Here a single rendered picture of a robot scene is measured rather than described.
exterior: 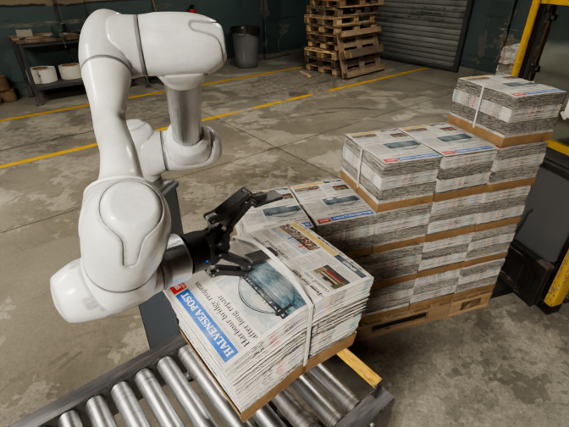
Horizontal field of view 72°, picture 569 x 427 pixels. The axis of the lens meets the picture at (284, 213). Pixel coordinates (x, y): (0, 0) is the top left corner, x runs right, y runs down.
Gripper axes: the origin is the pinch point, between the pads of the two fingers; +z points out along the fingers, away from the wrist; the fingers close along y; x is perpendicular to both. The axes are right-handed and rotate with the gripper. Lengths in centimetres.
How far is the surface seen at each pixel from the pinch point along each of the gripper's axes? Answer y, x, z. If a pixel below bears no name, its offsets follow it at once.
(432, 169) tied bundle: 20, -23, 107
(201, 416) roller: 50, 1, -18
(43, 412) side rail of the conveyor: 53, -25, -48
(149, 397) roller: 52, -13, -26
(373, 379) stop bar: 44, 22, 21
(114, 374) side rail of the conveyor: 52, -25, -31
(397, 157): 15, -33, 94
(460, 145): 12, -23, 127
